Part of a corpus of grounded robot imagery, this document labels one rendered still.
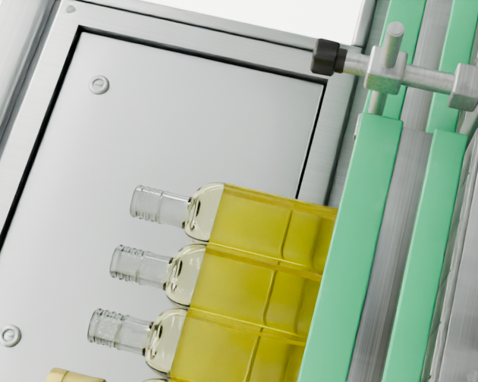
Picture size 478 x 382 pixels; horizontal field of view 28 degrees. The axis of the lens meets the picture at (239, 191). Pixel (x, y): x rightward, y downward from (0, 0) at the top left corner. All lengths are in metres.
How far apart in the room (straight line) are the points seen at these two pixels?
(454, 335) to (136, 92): 0.50
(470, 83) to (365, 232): 0.13
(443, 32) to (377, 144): 0.20
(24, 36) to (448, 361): 0.63
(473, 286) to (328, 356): 0.11
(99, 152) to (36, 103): 0.09
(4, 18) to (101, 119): 0.17
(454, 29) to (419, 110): 0.09
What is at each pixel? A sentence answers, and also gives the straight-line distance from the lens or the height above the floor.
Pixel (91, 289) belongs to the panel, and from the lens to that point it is 0.95.
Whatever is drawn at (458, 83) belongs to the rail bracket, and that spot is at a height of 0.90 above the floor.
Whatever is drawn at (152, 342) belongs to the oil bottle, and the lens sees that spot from 0.77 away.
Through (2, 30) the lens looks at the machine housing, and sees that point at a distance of 1.10.
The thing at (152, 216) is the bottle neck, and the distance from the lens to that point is 0.83.
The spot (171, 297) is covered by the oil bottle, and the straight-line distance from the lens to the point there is 0.79.
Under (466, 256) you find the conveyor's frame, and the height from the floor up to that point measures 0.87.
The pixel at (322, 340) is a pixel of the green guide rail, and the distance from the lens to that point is 0.66.
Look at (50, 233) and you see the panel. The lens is 0.98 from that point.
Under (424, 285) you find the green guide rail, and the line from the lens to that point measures 0.67.
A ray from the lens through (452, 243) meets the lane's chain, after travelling 0.70.
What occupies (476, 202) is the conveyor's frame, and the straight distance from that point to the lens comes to 0.68.
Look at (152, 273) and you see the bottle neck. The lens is 0.80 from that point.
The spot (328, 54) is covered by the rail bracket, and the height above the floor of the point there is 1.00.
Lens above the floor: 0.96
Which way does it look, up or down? 7 degrees up
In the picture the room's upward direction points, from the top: 77 degrees counter-clockwise
